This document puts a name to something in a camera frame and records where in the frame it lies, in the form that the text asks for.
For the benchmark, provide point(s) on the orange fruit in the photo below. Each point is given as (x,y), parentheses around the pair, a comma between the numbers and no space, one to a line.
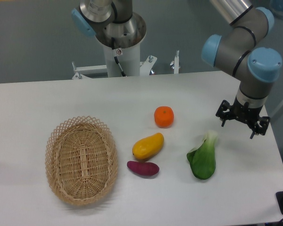
(164,116)

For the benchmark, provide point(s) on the yellow mango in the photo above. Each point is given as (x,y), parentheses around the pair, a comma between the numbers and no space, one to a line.
(148,146)

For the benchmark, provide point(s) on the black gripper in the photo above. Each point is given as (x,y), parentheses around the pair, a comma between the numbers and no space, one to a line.
(247,111)

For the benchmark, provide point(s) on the green bok choy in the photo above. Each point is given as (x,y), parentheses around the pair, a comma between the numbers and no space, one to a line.
(202,159)

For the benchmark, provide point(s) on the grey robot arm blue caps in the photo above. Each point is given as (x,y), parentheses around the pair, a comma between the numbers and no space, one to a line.
(120,31)

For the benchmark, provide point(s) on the blue object top corner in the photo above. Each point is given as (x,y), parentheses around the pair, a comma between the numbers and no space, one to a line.
(277,8)

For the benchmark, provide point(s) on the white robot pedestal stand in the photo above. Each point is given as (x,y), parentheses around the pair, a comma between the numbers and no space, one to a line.
(119,62)

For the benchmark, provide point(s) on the purple sweet potato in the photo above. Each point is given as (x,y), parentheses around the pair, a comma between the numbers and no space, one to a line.
(143,168)

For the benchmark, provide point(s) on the woven wicker basket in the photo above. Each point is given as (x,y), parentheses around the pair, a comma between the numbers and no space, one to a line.
(81,160)

